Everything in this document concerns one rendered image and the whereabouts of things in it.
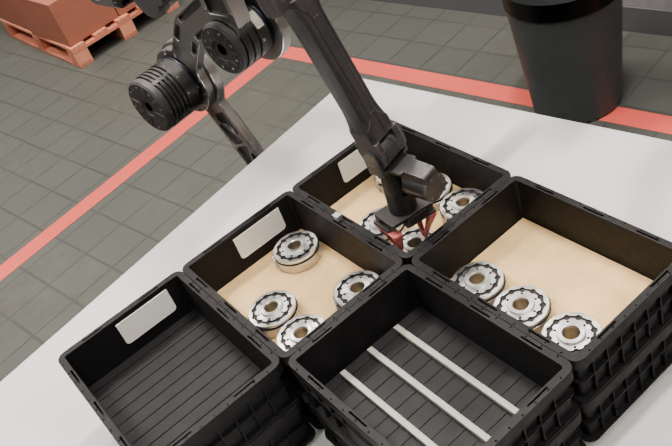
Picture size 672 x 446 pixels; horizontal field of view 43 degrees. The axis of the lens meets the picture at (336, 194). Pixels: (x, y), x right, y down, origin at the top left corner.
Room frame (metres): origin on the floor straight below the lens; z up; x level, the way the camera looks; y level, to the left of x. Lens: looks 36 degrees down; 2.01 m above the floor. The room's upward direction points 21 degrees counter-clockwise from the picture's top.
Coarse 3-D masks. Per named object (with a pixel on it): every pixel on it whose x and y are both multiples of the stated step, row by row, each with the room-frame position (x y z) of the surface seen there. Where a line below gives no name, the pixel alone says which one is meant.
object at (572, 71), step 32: (512, 0) 2.90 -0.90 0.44; (544, 0) 2.95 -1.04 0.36; (576, 0) 2.53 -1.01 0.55; (608, 0) 2.54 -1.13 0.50; (512, 32) 2.78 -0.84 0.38; (544, 32) 2.59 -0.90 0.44; (576, 32) 2.54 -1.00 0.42; (608, 32) 2.56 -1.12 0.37; (544, 64) 2.62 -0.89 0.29; (576, 64) 2.56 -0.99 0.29; (608, 64) 2.57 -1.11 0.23; (544, 96) 2.66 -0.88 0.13; (576, 96) 2.57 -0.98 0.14; (608, 96) 2.57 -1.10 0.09
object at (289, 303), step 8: (264, 296) 1.31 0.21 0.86; (272, 296) 1.30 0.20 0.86; (280, 296) 1.29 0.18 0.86; (288, 296) 1.28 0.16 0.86; (256, 304) 1.30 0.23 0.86; (288, 304) 1.26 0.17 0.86; (248, 312) 1.28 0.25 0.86; (256, 312) 1.27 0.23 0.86; (280, 312) 1.25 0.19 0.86; (288, 312) 1.24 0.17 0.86; (256, 320) 1.25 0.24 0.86; (264, 320) 1.24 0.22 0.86; (272, 320) 1.23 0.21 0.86; (280, 320) 1.23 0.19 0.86; (264, 328) 1.22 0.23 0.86
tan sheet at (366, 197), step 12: (372, 180) 1.60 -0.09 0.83; (360, 192) 1.57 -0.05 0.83; (372, 192) 1.55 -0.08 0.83; (336, 204) 1.56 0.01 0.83; (348, 204) 1.54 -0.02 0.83; (360, 204) 1.53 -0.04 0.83; (372, 204) 1.51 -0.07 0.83; (384, 204) 1.50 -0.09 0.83; (348, 216) 1.50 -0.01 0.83; (360, 216) 1.49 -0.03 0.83; (408, 228) 1.39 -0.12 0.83; (432, 228) 1.36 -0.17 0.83
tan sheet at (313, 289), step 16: (336, 256) 1.39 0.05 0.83; (256, 272) 1.43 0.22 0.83; (272, 272) 1.41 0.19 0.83; (304, 272) 1.37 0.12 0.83; (320, 272) 1.35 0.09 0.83; (336, 272) 1.34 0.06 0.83; (352, 272) 1.32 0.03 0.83; (224, 288) 1.42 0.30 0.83; (240, 288) 1.40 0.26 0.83; (256, 288) 1.38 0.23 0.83; (272, 288) 1.36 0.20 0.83; (288, 288) 1.34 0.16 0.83; (304, 288) 1.33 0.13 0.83; (320, 288) 1.31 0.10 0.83; (240, 304) 1.35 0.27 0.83; (304, 304) 1.28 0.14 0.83; (320, 304) 1.26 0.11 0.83
